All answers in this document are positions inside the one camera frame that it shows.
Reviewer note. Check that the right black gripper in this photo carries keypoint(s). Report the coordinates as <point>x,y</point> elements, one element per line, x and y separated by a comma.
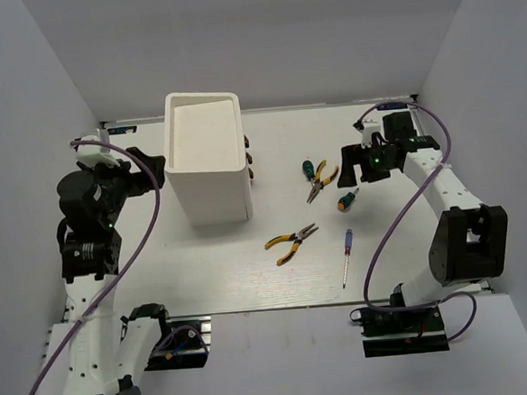
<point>355,155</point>

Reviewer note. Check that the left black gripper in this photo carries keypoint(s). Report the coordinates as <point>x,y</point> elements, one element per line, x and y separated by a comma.
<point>139,184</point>

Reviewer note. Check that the yellow needle-nose pliers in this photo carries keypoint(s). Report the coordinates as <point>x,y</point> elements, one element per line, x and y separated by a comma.
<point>296,239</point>
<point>318,183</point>

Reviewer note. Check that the green orange stubby screwdriver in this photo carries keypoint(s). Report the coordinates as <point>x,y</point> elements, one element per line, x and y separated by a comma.
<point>345,202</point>

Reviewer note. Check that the white drawer cabinet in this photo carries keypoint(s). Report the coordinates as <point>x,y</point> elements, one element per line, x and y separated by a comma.
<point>206,160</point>

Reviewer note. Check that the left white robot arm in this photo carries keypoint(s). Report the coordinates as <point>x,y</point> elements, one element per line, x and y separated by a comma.
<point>91,200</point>

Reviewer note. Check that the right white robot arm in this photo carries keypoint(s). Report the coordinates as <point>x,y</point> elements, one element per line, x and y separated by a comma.
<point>469,244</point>

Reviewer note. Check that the green stubby flathead screwdriver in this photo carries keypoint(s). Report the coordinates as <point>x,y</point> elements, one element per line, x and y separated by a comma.
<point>308,169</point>

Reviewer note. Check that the blue red precision screwdriver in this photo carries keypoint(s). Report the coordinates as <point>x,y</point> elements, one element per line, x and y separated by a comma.
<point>347,252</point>

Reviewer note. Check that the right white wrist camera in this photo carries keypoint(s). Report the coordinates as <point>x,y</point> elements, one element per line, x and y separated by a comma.
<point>367,129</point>

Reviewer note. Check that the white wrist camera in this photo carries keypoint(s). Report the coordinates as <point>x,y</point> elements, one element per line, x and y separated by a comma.
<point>92,155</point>
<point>367,129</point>

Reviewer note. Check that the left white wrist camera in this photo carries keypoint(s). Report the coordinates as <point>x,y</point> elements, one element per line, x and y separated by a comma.
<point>92,155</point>

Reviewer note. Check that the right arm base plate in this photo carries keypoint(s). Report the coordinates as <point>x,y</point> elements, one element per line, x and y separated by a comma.
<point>388,334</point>

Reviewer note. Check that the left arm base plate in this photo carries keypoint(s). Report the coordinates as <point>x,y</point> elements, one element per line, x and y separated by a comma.
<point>187,347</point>

